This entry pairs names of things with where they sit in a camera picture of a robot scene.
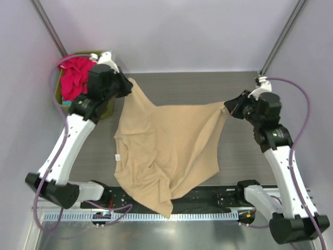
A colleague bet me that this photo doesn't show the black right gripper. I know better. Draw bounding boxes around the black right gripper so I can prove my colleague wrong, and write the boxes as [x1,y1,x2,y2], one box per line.
[225,90,263,127]

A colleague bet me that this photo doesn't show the olive green plastic bin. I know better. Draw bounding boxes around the olive green plastic bin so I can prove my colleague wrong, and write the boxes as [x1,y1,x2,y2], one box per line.
[54,51,114,119]

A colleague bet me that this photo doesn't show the beige t shirt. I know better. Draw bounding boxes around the beige t shirt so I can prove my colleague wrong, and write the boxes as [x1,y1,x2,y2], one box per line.
[114,83,228,218]

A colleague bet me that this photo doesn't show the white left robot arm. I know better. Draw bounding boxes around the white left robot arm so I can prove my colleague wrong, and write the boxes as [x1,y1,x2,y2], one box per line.
[25,62,133,209]

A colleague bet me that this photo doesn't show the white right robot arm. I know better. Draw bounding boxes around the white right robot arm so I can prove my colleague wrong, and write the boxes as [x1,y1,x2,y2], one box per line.
[225,91,330,244]

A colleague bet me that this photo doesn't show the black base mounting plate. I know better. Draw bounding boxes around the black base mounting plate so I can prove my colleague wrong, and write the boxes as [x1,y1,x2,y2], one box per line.
[80,186,257,224]

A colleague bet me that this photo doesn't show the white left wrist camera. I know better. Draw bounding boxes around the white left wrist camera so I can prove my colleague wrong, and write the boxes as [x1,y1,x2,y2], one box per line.
[89,51,120,73]

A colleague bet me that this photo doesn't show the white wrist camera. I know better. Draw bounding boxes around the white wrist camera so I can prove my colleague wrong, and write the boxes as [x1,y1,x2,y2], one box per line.
[248,76,272,101]
[89,51,120,73]

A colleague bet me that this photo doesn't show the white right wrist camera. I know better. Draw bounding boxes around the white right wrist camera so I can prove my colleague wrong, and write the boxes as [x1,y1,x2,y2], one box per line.
[248,76,272,101]

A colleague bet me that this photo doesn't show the white slotted cable duct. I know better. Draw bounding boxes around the white slotted cable duct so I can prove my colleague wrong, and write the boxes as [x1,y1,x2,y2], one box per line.
[43,211,239,222]

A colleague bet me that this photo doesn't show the left aluminium corner post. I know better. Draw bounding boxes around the left aluminium corner post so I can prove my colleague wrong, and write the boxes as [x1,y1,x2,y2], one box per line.
[30,0,68,56]

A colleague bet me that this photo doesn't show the aluminium corner post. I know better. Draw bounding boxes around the aluminium corner post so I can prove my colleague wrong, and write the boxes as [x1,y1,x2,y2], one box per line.
[258,0,309,76]
[30,0,68,56]

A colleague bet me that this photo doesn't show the right aluminium corner post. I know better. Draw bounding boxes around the right aluminium corner post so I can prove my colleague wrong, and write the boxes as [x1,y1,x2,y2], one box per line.
[258,0,309,76]

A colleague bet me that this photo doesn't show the aluminium frame rail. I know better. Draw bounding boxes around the aluminium frame rail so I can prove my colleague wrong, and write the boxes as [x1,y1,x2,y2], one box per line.
[31,189,317,212]

